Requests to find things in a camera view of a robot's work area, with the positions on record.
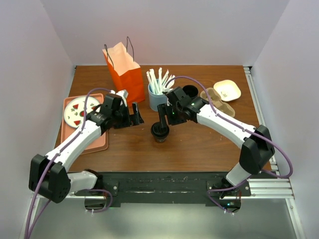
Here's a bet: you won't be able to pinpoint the cream square plate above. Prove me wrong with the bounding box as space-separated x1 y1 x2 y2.
213 79 241 102

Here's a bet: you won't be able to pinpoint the single black cup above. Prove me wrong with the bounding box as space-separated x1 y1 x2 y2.
154 136 167 143

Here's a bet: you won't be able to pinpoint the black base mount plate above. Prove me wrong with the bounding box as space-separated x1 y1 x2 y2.
59 171 251 208

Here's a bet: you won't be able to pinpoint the orange paper bag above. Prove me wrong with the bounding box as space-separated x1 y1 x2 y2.
102 37 146 104

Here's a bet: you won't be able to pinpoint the white wrapped straws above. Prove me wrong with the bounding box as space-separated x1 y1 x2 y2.
146 67 175 95

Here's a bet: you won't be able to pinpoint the watermelon pattern plate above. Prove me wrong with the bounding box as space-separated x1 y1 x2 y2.
63 96 100 128

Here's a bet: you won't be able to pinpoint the stack of black cups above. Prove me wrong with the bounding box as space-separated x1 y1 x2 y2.
182 85 198 99

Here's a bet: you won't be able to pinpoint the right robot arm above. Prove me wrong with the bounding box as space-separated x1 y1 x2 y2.
151 87 275 196

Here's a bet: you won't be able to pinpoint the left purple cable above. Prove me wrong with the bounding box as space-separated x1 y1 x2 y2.
24 88 118 239

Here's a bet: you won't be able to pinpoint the pink tray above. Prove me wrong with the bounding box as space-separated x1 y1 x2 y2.
58 93 108 154

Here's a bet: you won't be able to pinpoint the aluminium frame rail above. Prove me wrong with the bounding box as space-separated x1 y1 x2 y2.
243 65 306 239

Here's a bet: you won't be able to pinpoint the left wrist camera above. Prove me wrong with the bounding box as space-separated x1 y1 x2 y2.
110 90 129 107

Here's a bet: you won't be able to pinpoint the blue straw holder cup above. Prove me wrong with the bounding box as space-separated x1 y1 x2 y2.
148 84 167 112

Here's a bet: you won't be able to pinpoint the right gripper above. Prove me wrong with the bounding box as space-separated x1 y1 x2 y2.
158 103 186 128

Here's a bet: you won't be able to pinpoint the black cup lid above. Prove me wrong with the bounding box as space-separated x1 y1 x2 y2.
151 122 169 138

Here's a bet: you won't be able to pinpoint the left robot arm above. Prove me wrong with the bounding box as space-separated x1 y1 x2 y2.
28 94 144 203

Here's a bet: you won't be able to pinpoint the cardboard cup carrier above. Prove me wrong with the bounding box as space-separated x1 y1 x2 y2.
206 88 235 118

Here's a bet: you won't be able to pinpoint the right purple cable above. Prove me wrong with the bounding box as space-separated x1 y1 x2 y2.
164 76 294 215

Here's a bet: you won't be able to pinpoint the purple cable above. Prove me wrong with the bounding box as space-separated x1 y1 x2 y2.
164 76 294 215
24 88 118 239

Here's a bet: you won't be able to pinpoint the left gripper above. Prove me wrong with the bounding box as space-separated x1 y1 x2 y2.
112 102 143 129

